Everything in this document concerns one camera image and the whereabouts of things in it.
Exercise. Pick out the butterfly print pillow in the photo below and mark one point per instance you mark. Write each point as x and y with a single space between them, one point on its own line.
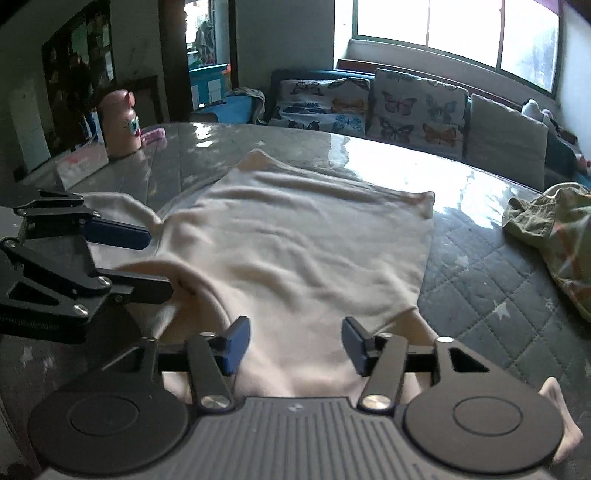
415 113
318 104

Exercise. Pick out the blue plastic bin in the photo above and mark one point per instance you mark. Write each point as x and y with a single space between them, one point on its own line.
207 83

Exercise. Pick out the doorway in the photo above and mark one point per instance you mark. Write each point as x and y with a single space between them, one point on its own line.
210 41

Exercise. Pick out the dark glass cabinet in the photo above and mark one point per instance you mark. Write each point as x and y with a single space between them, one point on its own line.
76 69

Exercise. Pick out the white pink paper packet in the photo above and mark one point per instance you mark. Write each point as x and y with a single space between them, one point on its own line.
81 166

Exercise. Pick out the light grey pillow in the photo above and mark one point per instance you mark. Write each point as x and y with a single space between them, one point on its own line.
505 143

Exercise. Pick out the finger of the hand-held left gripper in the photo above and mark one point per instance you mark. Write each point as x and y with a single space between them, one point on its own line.
138 287
117 234

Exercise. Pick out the small pink toy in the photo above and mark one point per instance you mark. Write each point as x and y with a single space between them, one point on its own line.
153 135

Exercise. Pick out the white plush toy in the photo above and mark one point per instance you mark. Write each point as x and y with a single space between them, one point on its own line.
535 110

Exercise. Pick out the blue fabric bag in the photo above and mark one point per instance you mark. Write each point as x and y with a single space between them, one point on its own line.
231 108

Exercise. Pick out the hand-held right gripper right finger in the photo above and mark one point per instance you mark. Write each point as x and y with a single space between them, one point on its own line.
354 346

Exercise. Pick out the green patterned clothing pile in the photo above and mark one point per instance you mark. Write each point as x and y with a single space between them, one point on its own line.
554 230

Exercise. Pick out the cream shirt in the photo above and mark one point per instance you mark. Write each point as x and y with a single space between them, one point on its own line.
300 240

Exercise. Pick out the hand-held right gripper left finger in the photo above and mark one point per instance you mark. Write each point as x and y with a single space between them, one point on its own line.
238 344

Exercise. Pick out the window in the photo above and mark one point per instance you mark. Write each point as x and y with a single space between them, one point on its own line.
461 27

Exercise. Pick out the grey quilted star mat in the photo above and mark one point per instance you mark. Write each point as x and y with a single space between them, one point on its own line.
471 286

